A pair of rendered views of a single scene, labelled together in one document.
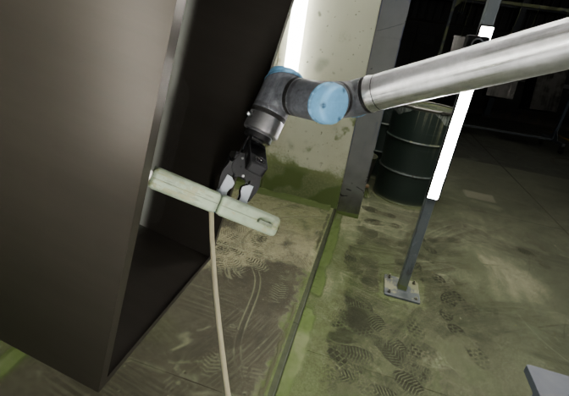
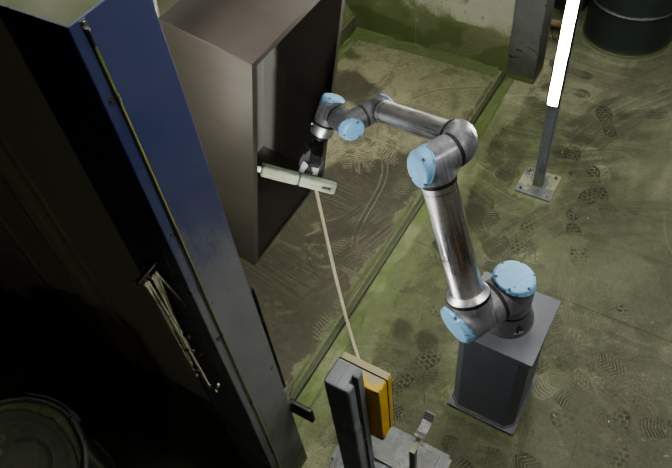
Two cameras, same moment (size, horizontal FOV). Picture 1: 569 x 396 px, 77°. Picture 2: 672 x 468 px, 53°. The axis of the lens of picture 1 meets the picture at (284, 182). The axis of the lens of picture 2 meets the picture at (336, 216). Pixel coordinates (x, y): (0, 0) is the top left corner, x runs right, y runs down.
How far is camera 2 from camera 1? 198 cm
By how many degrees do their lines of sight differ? 34
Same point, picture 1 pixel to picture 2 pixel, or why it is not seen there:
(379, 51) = not seen: outside the picture
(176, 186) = (274, 175)
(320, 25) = not seen: outside the picture
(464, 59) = (407, 124)
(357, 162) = (526, 17)
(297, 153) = (452, 5)
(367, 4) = not seen: outside the picture
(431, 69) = (397, 121)
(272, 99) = (322, 119)
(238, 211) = (309, 183)
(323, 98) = (343, 132)
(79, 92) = (223, 156)
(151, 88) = (250, 161)
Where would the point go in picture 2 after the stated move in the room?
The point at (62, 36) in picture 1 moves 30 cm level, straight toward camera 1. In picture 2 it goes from (213, 138) to (224, 198)
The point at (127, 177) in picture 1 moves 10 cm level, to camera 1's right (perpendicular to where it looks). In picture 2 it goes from (248, 187) to (272, 191)
